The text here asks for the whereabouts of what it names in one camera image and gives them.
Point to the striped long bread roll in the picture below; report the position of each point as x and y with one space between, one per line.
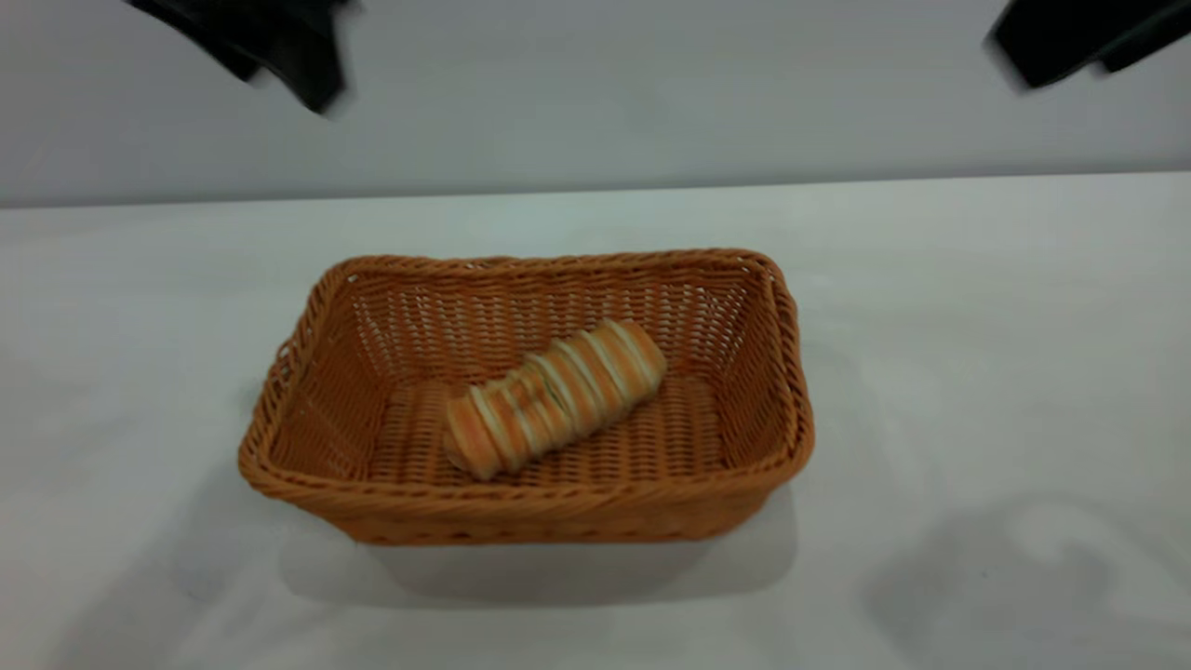
554 398

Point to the orange woven wicker basket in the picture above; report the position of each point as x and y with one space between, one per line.
530 400

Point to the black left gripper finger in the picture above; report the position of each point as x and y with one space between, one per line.
307 51
200 28

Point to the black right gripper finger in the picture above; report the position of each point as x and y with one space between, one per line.
1061 37
1149 46

